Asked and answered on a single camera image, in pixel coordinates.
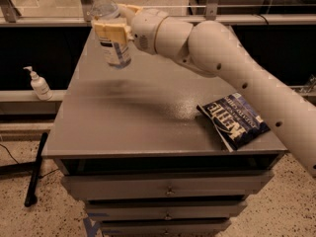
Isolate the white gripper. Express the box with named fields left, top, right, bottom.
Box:
left=92, top=4, right=169, bottom=54

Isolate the clear plastic water bottle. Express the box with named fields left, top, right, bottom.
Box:
left=90, top=0, right=131, bottom=69

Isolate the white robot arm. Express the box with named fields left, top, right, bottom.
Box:
left=92, top=4, right=316, bottom=177

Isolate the white pump lotion bottle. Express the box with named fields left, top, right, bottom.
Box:
left=25, top=66, right=52, bottom=101

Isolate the grey drawer cabinet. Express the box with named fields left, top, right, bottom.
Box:
left=42, top=35, right=285, bottom=237

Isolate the blue Kettle chips bag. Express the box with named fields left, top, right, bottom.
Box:
left=197, top=92, right=270, bottom=152

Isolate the black floor stand leg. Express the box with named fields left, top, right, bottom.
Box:
left=24, top=132, right=48, bottom=207

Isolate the metal railing frame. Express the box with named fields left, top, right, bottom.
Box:
left=1, top=0, right=316, bottom=26

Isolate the black floor cable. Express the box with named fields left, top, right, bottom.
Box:
left=0, top=143, right=60, bottom=180

